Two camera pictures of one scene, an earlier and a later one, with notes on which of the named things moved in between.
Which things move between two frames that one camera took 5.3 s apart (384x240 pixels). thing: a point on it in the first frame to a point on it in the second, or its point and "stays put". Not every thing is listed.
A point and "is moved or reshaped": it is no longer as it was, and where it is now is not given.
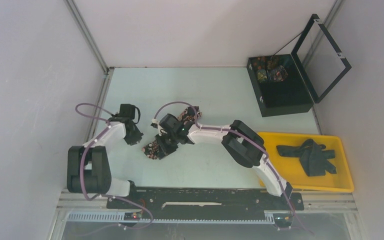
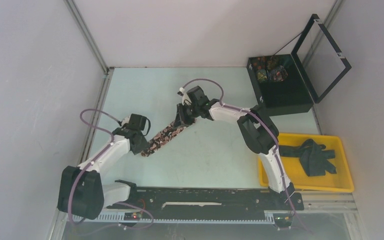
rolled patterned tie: [261, 75] stays put
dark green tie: [313, 157] stays put
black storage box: [279, 87] stays put
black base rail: [201, 200] stays put
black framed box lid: [343, 69] stays put
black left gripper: [137, 137] to [137, 150]
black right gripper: [164, 150] to [181, 119]
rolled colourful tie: [280, 73] stays put
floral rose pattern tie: [189, 115] is moved or reshaped
